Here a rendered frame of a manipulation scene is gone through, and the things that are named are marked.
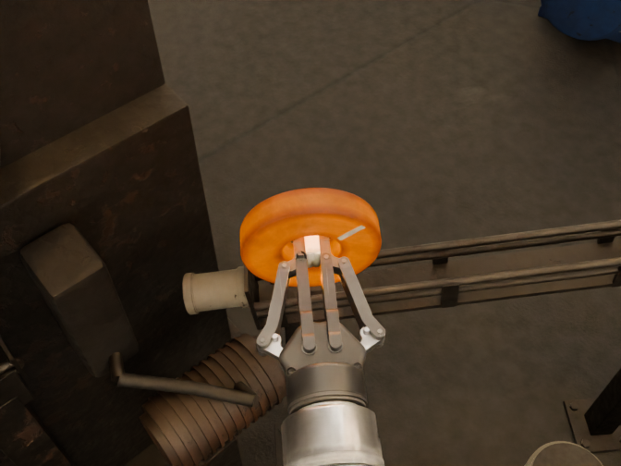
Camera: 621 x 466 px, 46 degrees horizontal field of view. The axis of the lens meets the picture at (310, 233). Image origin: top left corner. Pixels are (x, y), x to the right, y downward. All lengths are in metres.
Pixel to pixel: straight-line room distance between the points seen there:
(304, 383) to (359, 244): 0.19
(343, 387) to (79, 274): 0.41
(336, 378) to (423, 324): 1.14
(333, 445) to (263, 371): 0.52
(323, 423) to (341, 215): 0.21
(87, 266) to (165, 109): 0.23
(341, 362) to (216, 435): 0.49
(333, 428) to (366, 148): 1.55
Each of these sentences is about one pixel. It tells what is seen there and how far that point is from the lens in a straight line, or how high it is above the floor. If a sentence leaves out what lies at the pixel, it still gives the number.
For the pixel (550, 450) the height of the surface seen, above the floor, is 0.52.
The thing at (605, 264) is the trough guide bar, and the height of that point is 0.72.
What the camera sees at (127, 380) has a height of 0.60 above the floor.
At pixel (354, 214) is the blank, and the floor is 0.97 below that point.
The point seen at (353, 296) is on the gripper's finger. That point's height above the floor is 0.93.
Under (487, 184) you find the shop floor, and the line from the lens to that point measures 2.09.
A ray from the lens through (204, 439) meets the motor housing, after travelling 1.14.
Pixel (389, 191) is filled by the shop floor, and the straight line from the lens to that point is 2.03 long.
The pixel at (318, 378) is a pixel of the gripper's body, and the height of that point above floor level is 0.95.
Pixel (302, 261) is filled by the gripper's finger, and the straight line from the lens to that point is 0.75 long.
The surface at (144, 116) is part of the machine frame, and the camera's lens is 1.00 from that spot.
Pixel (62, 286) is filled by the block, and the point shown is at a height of 0.80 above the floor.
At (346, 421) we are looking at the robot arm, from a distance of 0.65.
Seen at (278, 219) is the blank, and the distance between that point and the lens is 0.73.
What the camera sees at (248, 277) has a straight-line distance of 1.00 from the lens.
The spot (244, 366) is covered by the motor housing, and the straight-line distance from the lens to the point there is 1.14.
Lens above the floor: 1.56
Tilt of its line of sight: 54 degrees down
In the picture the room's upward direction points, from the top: straight up
